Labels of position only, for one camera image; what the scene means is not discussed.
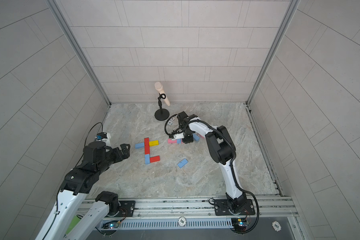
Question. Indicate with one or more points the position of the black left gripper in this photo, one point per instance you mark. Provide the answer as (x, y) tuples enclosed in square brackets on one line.
[(117, 153)]

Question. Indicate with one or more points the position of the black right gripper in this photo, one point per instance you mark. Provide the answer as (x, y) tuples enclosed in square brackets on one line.
[(187, 137)]

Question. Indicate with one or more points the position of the yellow block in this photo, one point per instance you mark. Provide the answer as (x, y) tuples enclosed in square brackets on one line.
[(153, 143)]

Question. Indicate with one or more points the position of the red stem block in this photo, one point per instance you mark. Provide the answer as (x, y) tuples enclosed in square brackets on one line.
[(146, 142)]

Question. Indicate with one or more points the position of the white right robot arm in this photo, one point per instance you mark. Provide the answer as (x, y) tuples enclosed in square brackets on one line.
[(223, 152)]

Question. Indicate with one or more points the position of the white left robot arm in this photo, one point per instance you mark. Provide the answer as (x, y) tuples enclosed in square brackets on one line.
[(97, 158)]

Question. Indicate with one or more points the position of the black microphone stand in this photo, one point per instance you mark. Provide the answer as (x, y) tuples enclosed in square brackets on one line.
[(161, 114)]

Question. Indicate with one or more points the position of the beige wooden microphone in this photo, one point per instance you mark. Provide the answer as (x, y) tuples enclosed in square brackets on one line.
[(159, 87)]

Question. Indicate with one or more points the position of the left circuit board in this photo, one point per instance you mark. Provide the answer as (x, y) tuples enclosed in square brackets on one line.
[(111, 225)]

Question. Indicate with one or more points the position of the circuit board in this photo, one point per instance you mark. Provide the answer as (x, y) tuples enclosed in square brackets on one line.
[(239, 225), (111, 225)]

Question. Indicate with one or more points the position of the right circuit board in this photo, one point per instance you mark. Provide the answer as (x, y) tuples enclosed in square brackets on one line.
[(239, 225)]

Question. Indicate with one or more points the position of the poker chip right corner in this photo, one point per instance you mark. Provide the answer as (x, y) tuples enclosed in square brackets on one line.
[(276, 226)]

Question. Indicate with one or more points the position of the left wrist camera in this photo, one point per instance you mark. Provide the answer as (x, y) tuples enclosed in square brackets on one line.
[(103, 137)]

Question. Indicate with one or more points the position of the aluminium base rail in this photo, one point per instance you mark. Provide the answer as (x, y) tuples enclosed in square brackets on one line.
[(200, 213)]

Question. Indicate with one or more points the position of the poker chip on rail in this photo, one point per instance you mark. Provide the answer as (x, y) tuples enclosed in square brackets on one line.
[(182, 222)]

